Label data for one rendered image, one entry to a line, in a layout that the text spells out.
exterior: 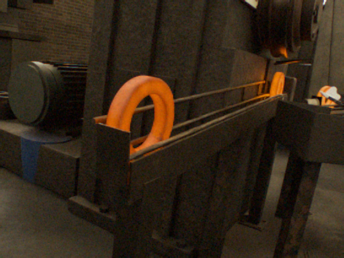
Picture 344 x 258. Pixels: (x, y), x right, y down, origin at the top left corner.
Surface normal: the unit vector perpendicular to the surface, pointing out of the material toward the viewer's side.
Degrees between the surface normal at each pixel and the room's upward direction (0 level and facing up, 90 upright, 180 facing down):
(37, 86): 90
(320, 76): 90
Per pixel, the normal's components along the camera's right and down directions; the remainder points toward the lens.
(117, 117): -0.49, -0.12
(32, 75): -0.50, 0.12
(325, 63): -0.69, 0.06
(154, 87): 0.83, 0.24
